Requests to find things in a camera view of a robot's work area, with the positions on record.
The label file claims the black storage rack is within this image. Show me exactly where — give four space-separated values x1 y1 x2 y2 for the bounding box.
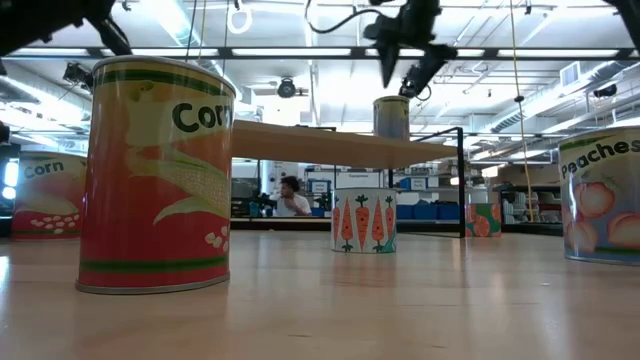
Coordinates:
492 183 564 236

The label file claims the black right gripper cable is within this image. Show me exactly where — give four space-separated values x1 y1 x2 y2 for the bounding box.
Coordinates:
304 0 386 35

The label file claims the tall peaches can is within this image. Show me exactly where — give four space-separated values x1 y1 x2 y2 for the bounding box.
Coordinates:
557 125 640 267

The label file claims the yellow hanging cable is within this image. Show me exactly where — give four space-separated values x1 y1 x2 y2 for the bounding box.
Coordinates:
508 0 535 224

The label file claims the round black ceiling fixture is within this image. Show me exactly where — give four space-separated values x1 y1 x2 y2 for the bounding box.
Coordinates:
276 77 298 100
398 69 432 100

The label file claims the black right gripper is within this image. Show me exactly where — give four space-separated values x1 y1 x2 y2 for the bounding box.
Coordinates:
375 0 459 90

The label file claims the small carrot print can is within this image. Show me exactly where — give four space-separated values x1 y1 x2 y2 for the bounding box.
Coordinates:
330 187 398 255

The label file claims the white hanging ring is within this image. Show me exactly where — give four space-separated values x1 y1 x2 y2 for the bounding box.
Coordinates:
226 0 254 35

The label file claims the wooden shelf board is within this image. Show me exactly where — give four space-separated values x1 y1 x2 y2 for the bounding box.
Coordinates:
230 118 459 170

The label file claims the black overhead frame bar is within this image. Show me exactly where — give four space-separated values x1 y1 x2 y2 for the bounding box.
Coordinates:
0 46 640 62

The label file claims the tall metal food can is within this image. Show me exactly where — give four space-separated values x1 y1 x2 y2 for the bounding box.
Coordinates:
372 95 411 142

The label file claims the white glowing light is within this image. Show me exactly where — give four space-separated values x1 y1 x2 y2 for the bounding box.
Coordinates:
1 159 20 201

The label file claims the black ceiling camera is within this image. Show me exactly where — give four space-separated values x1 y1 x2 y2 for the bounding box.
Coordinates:
62 61 95 94

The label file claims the black table frame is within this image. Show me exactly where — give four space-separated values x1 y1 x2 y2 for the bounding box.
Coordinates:
229 217 565 237

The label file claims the person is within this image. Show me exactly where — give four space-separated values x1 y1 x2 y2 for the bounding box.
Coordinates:
272 175 313 218

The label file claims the small peach print can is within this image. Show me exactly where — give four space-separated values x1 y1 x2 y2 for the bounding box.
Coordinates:
464 202 503 239

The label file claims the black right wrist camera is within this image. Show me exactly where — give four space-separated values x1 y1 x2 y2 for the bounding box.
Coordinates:
362 13 399 45

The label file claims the white air vent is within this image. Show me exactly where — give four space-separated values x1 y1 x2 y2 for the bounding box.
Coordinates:
559 61 582 88

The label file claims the black shelf leg frame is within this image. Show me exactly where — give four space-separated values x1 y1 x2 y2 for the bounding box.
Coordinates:
387 126 467 240

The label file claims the corn can red label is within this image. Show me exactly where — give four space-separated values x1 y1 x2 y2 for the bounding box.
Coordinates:
10 151 87 242
74 54 237 295

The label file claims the white wall sign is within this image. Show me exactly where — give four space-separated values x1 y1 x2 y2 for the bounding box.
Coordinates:
335 171 381 190

